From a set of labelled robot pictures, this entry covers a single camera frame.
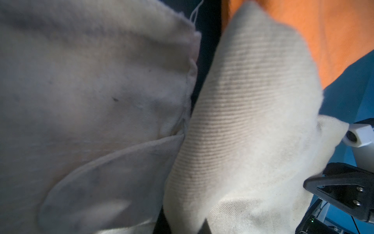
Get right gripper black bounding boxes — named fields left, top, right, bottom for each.
left=303, top=163, right=374, bottom=224

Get khaki pants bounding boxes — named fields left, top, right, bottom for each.
left=163, top=1, right=349, bottom=234

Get orange pants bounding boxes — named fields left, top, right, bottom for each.
left=208, top=1, right=374, bottom=105

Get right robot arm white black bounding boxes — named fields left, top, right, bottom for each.
left=295, top=163, right=374, bottom=234

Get cream folded shorts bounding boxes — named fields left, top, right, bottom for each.
left=1, top=1, right=201, bottom=234

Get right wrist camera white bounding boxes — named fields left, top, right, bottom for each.
left=342, top=118, right=374, bottom=173

